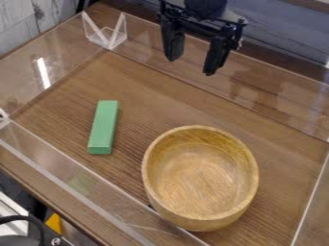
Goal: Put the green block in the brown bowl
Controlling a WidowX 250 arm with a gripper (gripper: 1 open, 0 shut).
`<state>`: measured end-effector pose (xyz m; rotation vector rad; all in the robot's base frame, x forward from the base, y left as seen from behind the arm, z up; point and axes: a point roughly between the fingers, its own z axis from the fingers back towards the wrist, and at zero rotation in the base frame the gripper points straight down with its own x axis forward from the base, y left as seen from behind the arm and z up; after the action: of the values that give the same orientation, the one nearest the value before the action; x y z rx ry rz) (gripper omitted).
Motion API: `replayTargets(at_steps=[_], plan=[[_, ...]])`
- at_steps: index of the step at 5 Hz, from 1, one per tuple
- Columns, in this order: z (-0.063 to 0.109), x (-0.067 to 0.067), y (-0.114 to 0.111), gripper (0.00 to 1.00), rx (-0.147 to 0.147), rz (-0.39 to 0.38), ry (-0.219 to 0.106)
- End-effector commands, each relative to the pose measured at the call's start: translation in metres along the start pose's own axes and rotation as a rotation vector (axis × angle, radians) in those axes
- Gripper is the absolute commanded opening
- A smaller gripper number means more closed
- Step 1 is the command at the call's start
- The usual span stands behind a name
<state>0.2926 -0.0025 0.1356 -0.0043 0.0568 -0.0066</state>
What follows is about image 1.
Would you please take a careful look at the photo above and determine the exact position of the black cable loop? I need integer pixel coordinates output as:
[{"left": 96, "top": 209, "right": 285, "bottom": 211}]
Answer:
[{"left": 0, "top": 214, "right": 47, "bottom": 246}]

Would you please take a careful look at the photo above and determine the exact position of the clear acrylic corner bracket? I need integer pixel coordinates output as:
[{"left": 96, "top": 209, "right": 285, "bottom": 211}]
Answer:
[{"left": 82, "top": 12, "right": 127, "bottom": 50}]

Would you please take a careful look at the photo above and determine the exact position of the green rectangular block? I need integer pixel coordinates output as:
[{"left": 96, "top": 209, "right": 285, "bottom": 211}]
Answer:
[{"left": 87, "top": 100, "right": 119, "bottom": 155}]

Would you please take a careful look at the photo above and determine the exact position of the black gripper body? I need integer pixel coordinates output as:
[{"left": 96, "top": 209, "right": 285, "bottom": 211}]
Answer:
[{"left": 158, "top": 0, "right": 248, "bottom": 38}]

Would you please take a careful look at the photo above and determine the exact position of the clear acrylic front wall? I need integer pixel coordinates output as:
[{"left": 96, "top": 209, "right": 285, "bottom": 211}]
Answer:
[{"left": 0, "top": 109, "right": 210, "bottom": 246}]

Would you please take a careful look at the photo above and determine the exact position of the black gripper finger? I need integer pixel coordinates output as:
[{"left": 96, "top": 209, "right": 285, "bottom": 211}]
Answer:
[
  {"left": 161, "top": 19, "right": 185, "bottom": 62},
  {"left": 203, "top": 30, "right": 241, "bottom": 76}
]

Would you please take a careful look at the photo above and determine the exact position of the brown wooden bowl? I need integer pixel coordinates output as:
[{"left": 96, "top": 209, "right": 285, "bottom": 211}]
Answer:
[{"left": 142, "top": 125, "right": 260, "bottom": 232}]

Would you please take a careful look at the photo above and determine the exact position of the yellow warning sticker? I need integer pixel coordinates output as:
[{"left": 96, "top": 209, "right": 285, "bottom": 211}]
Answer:
[{"left": 46, "top": 213, "right": 63, "bottom": 234}]

